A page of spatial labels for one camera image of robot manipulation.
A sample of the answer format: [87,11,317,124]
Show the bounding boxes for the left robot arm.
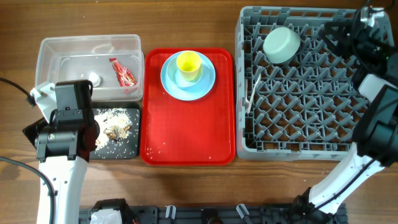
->
[23,80,100,223]

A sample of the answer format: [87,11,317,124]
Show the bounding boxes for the light blue bowl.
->
[167,56,203,89]

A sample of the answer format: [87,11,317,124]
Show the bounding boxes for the red serving tray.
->
[140,48,236,166]

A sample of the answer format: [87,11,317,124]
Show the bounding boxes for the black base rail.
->
[78,198,348,224]

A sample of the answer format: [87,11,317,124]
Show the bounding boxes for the red snack wrapper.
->
[109,58,137,86]

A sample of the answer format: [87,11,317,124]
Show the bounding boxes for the grey dishwasher rack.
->
[235,6,370,161]

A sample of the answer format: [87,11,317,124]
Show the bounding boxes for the white plastic fork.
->
[249,75,261,113]

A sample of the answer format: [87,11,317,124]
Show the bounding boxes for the black tray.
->
[90,101,141,159]

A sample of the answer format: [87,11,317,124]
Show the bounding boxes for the white tissue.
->
[88,72,101,87]

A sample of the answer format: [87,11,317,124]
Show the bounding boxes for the yellow plastic cup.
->
[177,50,201,81]

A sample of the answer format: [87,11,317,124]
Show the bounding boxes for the clear plastic bin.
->
[35,34,144,101]

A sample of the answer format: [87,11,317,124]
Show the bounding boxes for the mint green bowl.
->
[263,27,301,63]

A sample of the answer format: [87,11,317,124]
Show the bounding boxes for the white plastic spoon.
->
[244,79,251,114]

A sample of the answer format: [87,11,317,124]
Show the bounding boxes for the rice and food scraps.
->
[94,108,132,151]

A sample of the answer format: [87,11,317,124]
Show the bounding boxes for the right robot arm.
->
[284,1,397,223]

